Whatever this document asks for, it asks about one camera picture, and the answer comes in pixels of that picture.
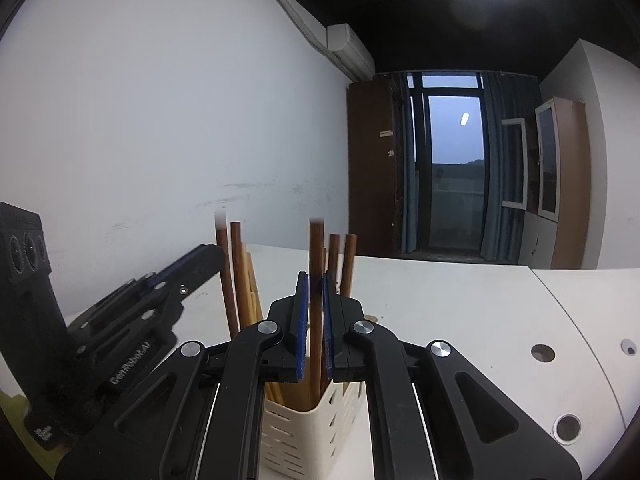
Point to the dark brown wooden cabinet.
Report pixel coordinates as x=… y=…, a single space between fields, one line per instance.
x=372 y=185

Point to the brown glass-door cabinet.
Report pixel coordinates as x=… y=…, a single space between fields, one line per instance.
x=572 y=185

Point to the light bamboo chopstick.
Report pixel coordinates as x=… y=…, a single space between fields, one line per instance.
x=325 y=260
x=253 y=295

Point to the blue-grey curtain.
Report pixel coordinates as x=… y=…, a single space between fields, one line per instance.
x=492 y=170

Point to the dark brown chopstick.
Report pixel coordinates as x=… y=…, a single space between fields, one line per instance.
x=316 y=250
x=228 y=300
x=349 y=265
x=239 y=270

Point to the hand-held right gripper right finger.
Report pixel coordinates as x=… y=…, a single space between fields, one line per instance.
x=328 y=327

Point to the white framed window sash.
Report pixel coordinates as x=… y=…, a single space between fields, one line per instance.
x=524 y=165

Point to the cream perforated utensil holder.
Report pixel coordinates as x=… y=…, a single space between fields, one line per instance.
x=310 y=440

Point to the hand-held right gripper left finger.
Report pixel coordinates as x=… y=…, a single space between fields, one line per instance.
x=301 y=325

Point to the white wall air conditioner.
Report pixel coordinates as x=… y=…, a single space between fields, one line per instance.
x=350 y=50

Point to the dark framed glass door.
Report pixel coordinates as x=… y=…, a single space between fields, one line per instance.
x=457 y=135

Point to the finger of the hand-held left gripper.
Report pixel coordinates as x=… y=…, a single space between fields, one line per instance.
x=172 y=264
x=200 y=270

